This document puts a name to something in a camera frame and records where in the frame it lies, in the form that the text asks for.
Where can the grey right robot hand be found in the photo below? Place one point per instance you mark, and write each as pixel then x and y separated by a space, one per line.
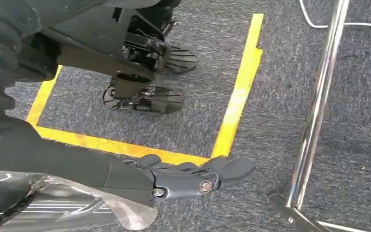
pixel 76 169

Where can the yellow floor tape strip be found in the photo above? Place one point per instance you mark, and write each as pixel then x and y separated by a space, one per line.
pixel 121 147
pixel 41 99
pixel 240 89

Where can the robot's black right foot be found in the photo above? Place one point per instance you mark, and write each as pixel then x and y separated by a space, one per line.
pixel 160 101

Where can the robot's black foot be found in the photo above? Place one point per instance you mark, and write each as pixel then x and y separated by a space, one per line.
pixel 182 60
pixel 160 101

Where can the robot's black right leg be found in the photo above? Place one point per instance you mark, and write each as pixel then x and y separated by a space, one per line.
pixel 102 41

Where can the robot's black leg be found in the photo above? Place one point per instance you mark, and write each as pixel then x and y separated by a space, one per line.
pixel 160 12
pixel 102 41

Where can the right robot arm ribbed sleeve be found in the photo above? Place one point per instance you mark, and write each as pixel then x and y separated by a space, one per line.
pixel 0 64

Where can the robot's black left foot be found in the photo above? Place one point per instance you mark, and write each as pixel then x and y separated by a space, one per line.
pixel 182 60

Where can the robot's black left leg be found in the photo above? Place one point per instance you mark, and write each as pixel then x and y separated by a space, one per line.
pixel 160 12

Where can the chrome stand with base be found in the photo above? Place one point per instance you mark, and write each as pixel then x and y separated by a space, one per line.
pixel 316 105

